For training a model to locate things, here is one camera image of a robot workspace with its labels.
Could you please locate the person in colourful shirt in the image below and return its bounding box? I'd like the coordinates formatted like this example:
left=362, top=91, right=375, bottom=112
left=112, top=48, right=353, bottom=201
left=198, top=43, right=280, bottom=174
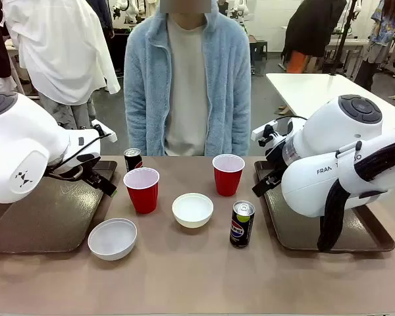
left=354, top=0, right=395, bottom=93

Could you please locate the white background table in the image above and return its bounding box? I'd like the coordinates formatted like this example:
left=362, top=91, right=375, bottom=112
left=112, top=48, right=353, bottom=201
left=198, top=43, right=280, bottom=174
left=265, top=72, right=395, bottom=132

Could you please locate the brown plastic serving tray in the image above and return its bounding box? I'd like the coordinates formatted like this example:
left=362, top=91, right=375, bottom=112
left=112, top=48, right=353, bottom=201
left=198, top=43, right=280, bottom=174
left=253, top=160, right=395, bottom=253
left=0, top=160, right=119, bottom=254

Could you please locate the person in blue fleece jacket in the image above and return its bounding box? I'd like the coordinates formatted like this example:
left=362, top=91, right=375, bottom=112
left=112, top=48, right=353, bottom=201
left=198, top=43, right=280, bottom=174
left=123, top=0, right=253, bottom=157

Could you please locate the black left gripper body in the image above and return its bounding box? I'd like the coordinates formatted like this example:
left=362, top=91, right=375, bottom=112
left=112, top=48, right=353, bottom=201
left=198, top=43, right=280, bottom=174
left=44, top=159, right=101, bottom=185

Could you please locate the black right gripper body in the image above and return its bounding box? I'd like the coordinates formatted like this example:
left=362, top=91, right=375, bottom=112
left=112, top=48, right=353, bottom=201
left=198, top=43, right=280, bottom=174
left=264, top=157, right=286, bottom=186

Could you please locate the white velcro strap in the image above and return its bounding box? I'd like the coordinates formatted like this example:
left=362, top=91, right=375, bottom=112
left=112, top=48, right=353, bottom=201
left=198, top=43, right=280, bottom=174
left=336, top=140, right=366, bottom=185

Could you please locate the person in black coat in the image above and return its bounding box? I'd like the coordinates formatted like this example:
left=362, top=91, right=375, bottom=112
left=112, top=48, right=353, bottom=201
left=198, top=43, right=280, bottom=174
left=281, top=0, right=348, bottom=74

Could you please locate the thick black cable bundle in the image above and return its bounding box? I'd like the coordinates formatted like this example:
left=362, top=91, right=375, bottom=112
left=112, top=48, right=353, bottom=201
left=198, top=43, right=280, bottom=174
left=317, top=134, right=395, bottom=253

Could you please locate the red plastic party cup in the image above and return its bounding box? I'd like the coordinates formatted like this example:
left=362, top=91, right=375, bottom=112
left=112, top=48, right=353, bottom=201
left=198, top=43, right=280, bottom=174
left=212, top=153, right=246, bottom=198
left=122, top=167, right=161, bottom=215

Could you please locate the cream white plastic bowl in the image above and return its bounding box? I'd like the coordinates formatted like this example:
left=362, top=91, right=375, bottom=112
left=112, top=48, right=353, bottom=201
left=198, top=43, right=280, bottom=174
left=171, top=192, right=215, bottom=229

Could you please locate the black Pepsi can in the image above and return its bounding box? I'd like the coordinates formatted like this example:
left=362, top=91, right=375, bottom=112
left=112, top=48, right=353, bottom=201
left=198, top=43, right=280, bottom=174
left=123, top=147, right=144, bottom=174
left=229, top=200, right=255, bottom=250

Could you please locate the person in white shirt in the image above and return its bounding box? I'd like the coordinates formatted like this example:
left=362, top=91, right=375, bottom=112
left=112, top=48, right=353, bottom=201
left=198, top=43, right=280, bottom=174
left=0, top=0, right=121, bottom=130

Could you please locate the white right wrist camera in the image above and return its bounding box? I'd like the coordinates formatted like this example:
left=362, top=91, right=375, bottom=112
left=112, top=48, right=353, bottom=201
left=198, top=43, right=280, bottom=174
left=251, top=120, right=279, bottom=142

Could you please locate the bright white plastic bowl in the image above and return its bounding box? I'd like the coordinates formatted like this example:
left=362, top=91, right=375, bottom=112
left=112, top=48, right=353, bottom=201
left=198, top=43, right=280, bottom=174
left=87, top=217, right=138, bottom=261

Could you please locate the thin black camera cable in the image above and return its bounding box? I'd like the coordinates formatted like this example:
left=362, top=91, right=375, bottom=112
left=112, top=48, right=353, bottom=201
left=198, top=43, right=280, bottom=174
left=273, top=115, right=309, bottom=128
left=57, top=124, right=113, bottom=165

